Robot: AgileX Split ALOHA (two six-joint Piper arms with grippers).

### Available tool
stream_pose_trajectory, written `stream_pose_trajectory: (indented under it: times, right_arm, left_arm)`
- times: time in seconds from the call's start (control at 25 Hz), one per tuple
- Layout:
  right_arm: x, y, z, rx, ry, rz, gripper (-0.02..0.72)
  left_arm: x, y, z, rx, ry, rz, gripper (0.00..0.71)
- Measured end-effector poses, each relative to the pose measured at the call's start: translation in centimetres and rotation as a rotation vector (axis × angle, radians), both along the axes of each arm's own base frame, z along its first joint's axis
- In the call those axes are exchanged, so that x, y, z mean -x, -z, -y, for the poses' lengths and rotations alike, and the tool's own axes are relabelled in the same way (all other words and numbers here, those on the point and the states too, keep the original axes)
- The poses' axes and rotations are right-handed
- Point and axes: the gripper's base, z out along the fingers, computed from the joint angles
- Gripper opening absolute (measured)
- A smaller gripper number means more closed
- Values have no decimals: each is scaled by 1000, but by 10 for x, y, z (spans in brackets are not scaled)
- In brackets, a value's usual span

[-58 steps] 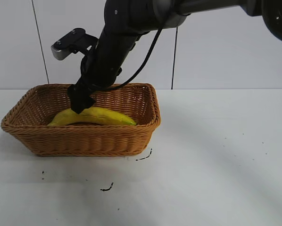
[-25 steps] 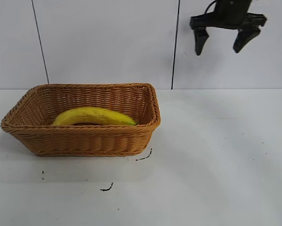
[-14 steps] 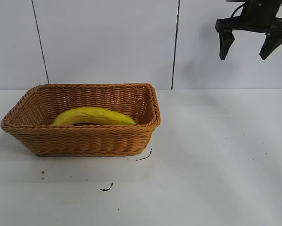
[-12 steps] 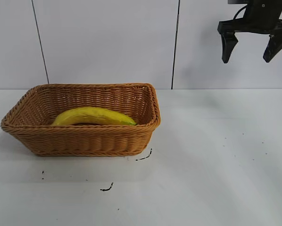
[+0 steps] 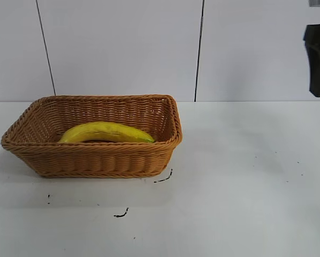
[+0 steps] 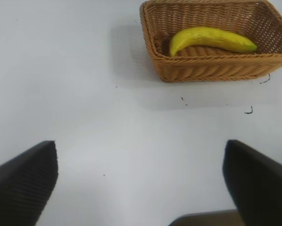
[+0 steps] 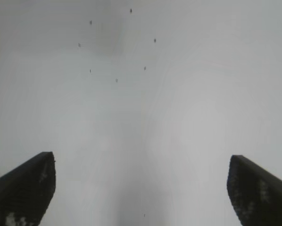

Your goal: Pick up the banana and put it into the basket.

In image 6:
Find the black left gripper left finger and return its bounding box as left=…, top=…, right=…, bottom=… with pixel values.
left=0, top=140, right=59, bottom=226

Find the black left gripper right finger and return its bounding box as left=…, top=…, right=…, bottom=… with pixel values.
left=222, top=139, right=282, bottom=226

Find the yellow banana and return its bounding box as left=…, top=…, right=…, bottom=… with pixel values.
left=169, top=26, right=258, bottom=57

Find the tan wicker basket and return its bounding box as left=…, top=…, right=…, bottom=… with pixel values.
left=139, top=0, right=282, bottom=83

